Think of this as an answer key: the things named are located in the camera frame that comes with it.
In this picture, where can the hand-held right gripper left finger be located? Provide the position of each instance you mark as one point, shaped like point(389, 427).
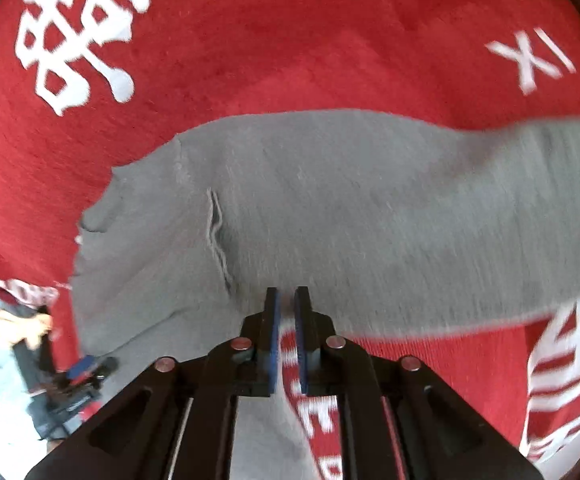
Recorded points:
point(273, 340)

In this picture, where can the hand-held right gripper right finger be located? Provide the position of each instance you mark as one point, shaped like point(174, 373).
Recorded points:
point(301, 340)

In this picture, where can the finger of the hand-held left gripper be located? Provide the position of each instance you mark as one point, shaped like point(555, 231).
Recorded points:
point(85, 367)

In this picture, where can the grey knit sweater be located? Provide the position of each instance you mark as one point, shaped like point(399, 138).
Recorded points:
point(350, 210)

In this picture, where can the red printed blanket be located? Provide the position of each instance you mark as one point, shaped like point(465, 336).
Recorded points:
point(270, 35)

